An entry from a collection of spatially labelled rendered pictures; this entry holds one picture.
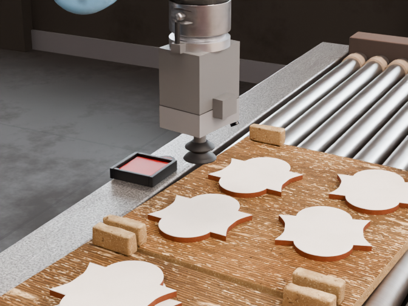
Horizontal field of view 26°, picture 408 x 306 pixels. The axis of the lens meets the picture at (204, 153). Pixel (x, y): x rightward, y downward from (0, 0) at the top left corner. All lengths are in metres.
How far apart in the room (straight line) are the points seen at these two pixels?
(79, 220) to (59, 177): 2.43
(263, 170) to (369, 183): 0.16
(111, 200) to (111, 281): 0.31
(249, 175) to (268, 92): 0.48
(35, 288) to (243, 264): 0.25
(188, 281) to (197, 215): 0.15
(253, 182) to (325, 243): 0.20
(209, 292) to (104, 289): 0.12
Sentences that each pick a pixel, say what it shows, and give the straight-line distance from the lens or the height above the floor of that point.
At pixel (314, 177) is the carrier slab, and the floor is 0.94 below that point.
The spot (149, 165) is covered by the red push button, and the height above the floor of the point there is 0.93.
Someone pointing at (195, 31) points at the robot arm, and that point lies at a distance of 1.05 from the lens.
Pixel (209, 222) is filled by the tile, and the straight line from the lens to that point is 1.15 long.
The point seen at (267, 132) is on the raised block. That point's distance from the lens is 1.42.
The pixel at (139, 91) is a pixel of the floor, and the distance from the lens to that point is 4.66.
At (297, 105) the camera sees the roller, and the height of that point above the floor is 0.92.
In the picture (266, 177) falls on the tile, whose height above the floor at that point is 0.94.
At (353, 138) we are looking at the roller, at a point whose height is 0.92.
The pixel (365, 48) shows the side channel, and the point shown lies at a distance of 2.03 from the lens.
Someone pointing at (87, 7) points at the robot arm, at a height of 1.26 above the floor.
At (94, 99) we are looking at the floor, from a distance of 4.57.
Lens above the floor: 1.46
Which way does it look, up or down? 22 degrees down
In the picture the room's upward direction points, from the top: straight up
